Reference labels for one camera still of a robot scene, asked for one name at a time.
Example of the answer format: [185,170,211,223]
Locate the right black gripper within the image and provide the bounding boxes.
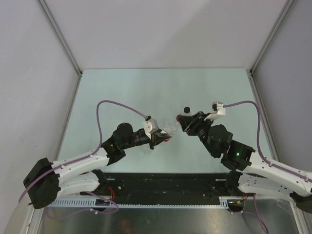
[176,112,216,157]

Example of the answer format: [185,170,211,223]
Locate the black bottle cap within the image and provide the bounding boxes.
[184,107,190,114]

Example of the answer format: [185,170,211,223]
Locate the large clear unlabeled bottle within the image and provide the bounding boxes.
[143,148,153,155]

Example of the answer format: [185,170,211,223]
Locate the small clear blue-label bottle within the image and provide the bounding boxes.
[177,107,192,118]

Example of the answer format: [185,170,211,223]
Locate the clear red-label bottle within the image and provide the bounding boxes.
[163,119,179,138]

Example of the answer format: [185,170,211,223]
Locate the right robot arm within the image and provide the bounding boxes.
[176,112,312,213]

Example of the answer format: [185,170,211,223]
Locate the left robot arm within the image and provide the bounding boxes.
[23,121,172,209]

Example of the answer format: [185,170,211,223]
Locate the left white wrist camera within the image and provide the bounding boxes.
[143,116,158,135]

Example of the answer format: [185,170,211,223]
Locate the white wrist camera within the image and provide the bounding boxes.
[204,101,226,121]
[143,116,158,135]

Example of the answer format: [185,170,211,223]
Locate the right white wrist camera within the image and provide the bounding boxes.
[204,101,226,121]

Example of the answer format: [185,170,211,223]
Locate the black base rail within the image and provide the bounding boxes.
[80,172,244,205]

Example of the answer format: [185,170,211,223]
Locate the right aluminium frame post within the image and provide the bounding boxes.
[248,0,299,75]

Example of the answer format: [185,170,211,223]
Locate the aluminium frame post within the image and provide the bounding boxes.
[36,0,83,76]
[248,0,299,75]

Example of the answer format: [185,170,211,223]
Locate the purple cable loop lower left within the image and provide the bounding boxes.
[46,191,120,220]

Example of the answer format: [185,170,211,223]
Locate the purple cable loop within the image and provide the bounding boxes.
[234,192,270,234]
[46,191,120,220]

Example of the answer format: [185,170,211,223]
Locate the grey slotted cable duct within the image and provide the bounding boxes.
[52,196,234,210]

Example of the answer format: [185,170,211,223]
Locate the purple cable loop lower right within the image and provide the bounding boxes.
[234,192,270,234]

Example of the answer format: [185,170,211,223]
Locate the left aluminium frame post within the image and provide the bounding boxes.
[36,0,83,76]

